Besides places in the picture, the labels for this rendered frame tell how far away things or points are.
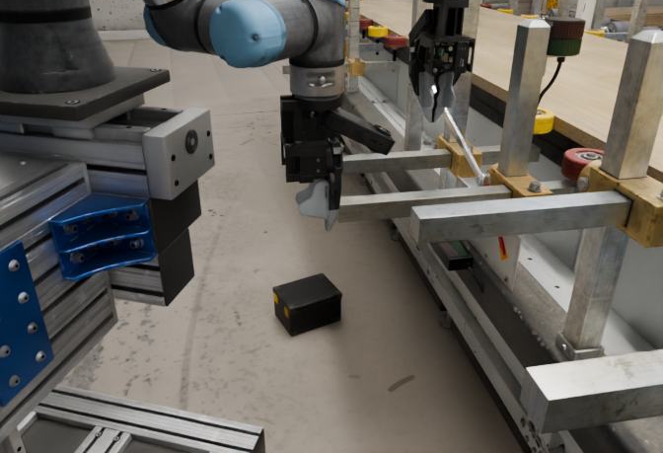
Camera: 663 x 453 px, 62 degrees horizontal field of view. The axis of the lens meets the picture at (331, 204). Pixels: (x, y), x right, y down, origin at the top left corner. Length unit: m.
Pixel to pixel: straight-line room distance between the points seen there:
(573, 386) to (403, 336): 1.57
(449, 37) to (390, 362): 1.20
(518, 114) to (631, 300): 0.39
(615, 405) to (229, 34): 0.50
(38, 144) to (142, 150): 0.16
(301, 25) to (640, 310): 0.73
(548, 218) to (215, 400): 1.30
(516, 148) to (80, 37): 0.66
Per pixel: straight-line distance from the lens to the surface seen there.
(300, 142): 0.77
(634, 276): 1.07
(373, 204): 0.83
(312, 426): 1.65
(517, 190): 0.90
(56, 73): 0.81
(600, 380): 0.41
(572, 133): 1.16
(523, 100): 0.91
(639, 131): 0.70
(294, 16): 0.67
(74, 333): 0.85
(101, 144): 0.79
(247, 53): 0.63
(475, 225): 0.60
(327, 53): 0.73
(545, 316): 0.92
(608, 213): 0.67
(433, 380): 1.80
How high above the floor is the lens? 1.22
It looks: 26 degrees down
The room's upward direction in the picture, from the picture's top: straight up
